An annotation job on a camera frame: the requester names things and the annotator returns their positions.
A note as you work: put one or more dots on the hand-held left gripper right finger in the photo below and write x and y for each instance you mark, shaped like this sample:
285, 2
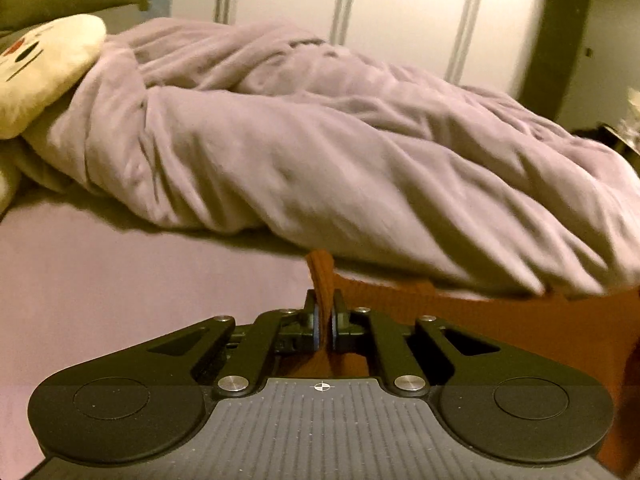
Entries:
336, 327

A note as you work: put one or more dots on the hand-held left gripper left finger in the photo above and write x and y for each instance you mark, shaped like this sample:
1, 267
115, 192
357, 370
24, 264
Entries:
316, 327

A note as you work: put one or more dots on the brown button cardigan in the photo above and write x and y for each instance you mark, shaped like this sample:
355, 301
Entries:
500, 330

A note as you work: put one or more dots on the grey crumpled duvet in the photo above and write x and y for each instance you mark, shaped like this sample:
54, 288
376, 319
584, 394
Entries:
350, 150

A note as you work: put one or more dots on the grey bed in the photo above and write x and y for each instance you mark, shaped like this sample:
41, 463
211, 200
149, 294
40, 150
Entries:
125, 270

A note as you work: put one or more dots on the white wardrobe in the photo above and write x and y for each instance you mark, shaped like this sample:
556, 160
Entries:
375, 15

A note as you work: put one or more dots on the white bolster pillow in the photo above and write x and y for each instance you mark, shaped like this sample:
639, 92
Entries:
7, 187

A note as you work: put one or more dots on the bedside shelf with ornaments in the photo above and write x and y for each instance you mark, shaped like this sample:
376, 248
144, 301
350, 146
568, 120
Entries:
625, 135

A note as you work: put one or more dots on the cream plush face pillow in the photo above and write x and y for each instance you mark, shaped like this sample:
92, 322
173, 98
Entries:
40, 70

